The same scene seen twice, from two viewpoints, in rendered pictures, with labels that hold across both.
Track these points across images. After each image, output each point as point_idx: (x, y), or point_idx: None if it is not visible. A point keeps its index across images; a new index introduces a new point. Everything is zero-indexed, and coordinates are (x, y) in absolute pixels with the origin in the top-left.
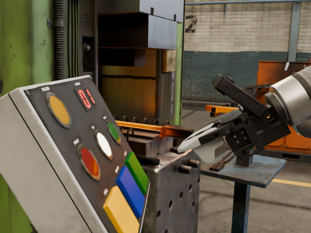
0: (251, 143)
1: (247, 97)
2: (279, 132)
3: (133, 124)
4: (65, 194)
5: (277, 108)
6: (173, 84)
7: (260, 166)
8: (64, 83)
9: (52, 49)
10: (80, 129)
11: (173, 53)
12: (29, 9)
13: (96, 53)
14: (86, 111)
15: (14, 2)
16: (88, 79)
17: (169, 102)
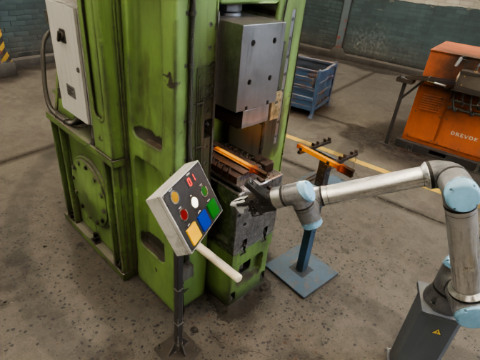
0: (257, 211)
1: (257, 193)
2: (271, 208)
3: (236, 159)
4: (173, 227)
5: (268, 201)
6: (278, 124)
7: None
8: (180, 179)
9: (186, 133)
10: (183, 201)
11: (277, 106)
12: (174, 118)
13: (213, 126)
14: (188, 188)
15: (168, 112)
16: (196, 164)
17: (273, 137)
